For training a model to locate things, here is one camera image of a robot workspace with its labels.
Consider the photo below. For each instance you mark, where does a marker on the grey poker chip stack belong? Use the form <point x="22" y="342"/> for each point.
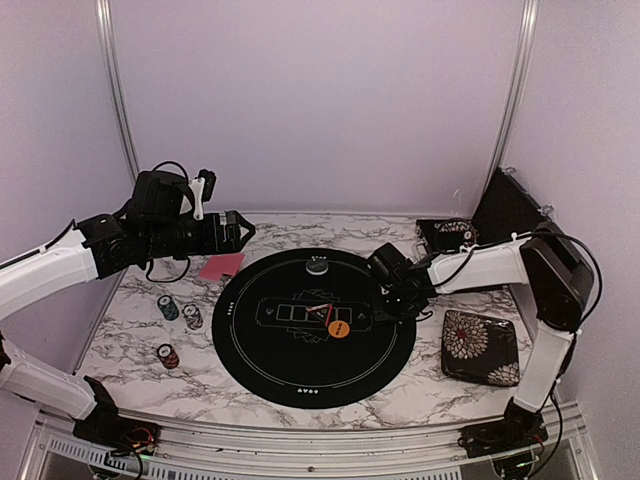
<point x="192" y="316"/>

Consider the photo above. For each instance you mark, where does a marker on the round black poker mat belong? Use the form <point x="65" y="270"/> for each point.
<point x="265" y="340"/>

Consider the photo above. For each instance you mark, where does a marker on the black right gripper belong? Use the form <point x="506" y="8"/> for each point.
<point x="413" y="312"/>

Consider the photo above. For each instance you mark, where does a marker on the red playing card deck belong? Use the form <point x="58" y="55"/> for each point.
<point x="218" y="266"/>

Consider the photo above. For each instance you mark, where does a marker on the black poker chip case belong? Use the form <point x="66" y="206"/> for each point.
<point x="505" y="208"/>

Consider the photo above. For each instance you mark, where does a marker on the red triangle all-in marker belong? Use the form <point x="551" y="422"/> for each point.
<point x="321" y="313"/>

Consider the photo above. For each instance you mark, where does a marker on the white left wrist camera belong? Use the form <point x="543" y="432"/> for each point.
<point x="202" y="188"/>

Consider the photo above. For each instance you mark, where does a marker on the orange big blind button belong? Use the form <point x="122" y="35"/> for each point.
<point x="338" y="329"/>

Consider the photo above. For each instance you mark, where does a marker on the green poker chip stack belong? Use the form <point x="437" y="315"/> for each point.
<point x="168" y="307"/>

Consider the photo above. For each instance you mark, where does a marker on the black dealer button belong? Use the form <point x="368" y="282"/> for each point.
<point x="317" y="265"/>

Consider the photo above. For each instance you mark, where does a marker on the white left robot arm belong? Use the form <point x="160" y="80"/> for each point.
<point x="93" y="249"/>

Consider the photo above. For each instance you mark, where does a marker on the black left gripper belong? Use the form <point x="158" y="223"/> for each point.
<point x="232" y="243"/>

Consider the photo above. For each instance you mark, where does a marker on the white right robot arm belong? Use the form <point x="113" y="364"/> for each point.
<point x="555" y="278"/>

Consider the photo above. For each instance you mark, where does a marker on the floral patterned pouch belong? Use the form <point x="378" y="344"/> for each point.
<point x="479" y="349"/>

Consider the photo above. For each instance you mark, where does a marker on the red poker chip stack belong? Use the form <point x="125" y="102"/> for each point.
<point x="168" y="356"/>

